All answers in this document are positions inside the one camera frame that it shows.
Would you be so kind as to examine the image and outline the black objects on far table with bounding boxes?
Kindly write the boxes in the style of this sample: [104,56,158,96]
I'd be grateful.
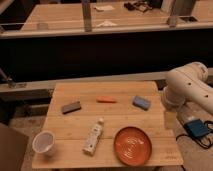
[124,0,153,13]

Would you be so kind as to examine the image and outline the white ceramic cup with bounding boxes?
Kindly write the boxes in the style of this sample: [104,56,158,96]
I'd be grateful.
[32,131,56,156]

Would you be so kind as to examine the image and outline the metal post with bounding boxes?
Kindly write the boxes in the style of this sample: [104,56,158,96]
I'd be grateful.
[82,0,92,32]

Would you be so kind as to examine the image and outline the white paper on far table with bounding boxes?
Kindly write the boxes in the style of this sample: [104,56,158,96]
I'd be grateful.
[94,5,115,11]

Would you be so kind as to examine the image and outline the orange marker pen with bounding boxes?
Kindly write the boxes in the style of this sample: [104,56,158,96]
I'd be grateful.
[96,96,117,103]

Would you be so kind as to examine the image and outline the orange ribbed plate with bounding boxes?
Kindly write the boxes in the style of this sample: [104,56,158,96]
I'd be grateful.
[113,127,152,166]

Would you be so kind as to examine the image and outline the blue electronic box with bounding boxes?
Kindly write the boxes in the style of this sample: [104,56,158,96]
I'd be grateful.
[184,119,210,138]

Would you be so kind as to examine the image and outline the white plastic bottle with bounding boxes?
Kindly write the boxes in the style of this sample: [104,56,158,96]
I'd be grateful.
[83,118,104,156]

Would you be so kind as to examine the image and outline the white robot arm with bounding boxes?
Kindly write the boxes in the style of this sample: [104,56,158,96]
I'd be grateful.
[161,62,213,115]

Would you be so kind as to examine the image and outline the white crumpled paper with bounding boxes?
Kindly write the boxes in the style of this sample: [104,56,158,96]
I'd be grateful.
[97,20,117,27]

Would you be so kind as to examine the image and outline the dark grey eraser block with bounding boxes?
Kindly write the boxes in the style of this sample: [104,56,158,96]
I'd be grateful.
[61,101,81,114]

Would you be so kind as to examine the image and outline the blue sponge block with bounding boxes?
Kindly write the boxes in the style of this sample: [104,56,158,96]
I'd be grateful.
[132,96,151,110]

